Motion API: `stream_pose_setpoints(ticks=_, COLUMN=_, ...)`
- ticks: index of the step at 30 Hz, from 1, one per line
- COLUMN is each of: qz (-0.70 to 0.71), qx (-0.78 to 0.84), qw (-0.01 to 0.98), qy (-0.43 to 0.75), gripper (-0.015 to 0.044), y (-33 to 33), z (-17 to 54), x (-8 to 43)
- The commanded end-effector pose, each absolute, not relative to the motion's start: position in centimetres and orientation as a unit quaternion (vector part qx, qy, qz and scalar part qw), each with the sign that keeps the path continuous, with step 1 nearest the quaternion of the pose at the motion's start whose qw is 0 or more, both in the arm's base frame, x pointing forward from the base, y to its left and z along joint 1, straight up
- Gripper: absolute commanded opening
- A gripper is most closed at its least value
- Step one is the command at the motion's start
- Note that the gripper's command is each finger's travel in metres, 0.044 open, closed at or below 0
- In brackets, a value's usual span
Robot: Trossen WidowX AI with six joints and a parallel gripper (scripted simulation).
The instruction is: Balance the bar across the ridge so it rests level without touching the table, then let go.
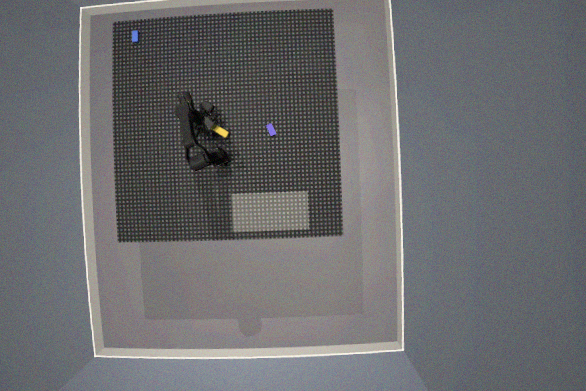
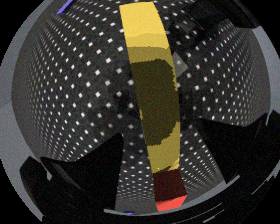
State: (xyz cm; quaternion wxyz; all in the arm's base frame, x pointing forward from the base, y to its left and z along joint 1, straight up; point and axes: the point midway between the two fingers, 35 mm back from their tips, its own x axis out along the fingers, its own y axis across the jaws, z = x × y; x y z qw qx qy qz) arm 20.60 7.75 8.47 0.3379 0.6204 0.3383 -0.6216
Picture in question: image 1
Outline purple rectangular block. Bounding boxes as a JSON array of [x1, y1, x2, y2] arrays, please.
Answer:
[[266, 123, 276, 137]]

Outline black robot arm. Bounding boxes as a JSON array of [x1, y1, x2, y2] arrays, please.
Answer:
[[174, 92, 230, 171]]

